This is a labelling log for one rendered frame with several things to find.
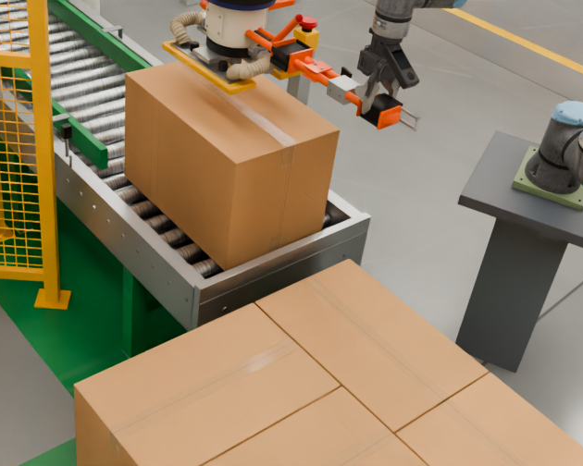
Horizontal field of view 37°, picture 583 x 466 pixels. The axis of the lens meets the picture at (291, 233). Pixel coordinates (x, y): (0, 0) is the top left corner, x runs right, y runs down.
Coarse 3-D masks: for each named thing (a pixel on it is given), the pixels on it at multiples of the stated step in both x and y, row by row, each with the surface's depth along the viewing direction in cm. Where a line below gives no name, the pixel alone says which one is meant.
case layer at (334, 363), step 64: (256, 320) 255; (320, 320) 259; (384, 320) 262; (128, 384) 230; (192, 384) 233; (256, 384) 236; (320, 384) 239; (384, 384) 242; (448, 384) 245; (128, 448) 214; (192, 448) 216; (256, 448) 218; (320, 448) 221; (384, 448) 224; (448, 448) 226; (512, 448) 229; (576, 448) 232
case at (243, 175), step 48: (144, 96) 275; (192, 96) 273; (240, 96) 277; (288, 96) 281; (144, 144) 285; (192, 144) 261; (240, 144) 254; (288, 144) 258; (336, 144) 271; (144, 192) 296; (192, 192) 270; (240, 192) 254; (288, 192) 269; (240, 240) 266; (288, 240) 283
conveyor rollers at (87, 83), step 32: (0, 0) 405; (0, 32) 383; (64, 32) 385; (64, 64) 362; (96, 64) 370; (64, 96) 346; (96, 96) 346; (96, 128) 330; (128, 192) 297; (160, 224) 287; (192, 256) 277
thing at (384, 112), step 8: (376, 96) 226; (384, 96) 226; (360, 104) 224; (376, 104) 222; (384, 104) 222; (392, 104) 223; (360, 112) 226; (368, 112) 224; (376, 112) 222; (384, 112) 219; (392, 112) 222; (400, 112) 224; (368, 120) 224; (376, 120) 223
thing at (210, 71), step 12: (168, 48) 264; (180, 48) 263; (192, 48) 261; (180, 60) 261; (192, 60) 259; (204, 72) 254; (216, 72) 253; (216, 84) 251; (228, 84) 249; (240, 84) 250; (252, 84) 252
